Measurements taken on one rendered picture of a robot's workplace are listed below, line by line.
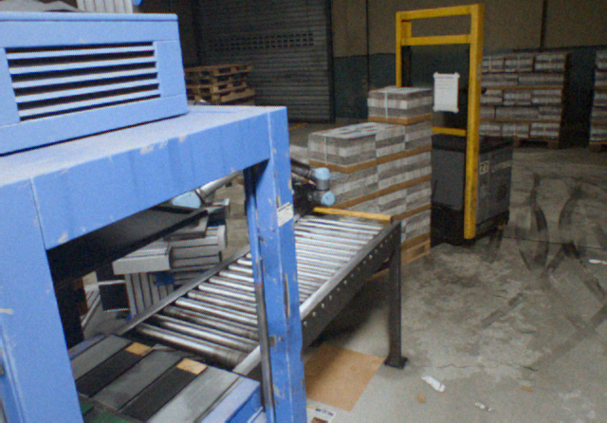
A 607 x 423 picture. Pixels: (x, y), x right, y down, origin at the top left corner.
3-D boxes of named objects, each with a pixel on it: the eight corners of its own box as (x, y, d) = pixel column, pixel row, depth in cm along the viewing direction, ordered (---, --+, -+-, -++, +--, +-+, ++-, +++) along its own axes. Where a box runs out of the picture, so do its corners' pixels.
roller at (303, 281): (233, 271, 221) (231, 260, 219) (331, 290, 198) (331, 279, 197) (226, 276, 217) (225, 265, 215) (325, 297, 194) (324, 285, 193)
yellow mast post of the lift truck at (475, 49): (459, 236, 413) (467, 5, 363) (466, 233, 419) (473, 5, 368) (469, 239, 407) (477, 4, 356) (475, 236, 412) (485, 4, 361)
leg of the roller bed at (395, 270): (392, 357, 280) (391, 241, 260) (402, 359, 277) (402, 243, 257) (388, 363, 275) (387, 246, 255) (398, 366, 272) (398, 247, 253)
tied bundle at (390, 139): (339, 158, 379) (338, 127, 373) (368, 151, 396) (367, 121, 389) (376, 166, 350) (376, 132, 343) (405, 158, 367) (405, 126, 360)
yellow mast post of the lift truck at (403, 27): (396, 217, 463) (395, 12, 413) (403, 215, 469) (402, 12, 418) (404, 220, 456) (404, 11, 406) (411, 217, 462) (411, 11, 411)
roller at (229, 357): (143, 332, 178) (141, 319, 176) (256, 366, 155) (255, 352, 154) (133, 340, 173) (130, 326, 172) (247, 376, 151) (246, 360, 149)
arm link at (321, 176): (309, 167, 274) (310, 187, 277) (318, 172, 264) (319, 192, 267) (322, 165, 277) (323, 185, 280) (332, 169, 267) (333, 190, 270)
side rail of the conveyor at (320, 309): (392, 241, 260) (392, 219, 257) (402, 243, 257) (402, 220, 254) (235, 406, 149) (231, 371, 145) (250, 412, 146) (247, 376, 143)
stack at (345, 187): (251, 299, 352) (240, 183, 328) (370, 249, 421) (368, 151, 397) (285, 321, 323) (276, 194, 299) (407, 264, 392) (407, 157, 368)
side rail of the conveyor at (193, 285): (304, 229, 284) (303, 209, 281) (313, 230, 282) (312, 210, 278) (114, 362, 173) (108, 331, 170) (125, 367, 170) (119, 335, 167)
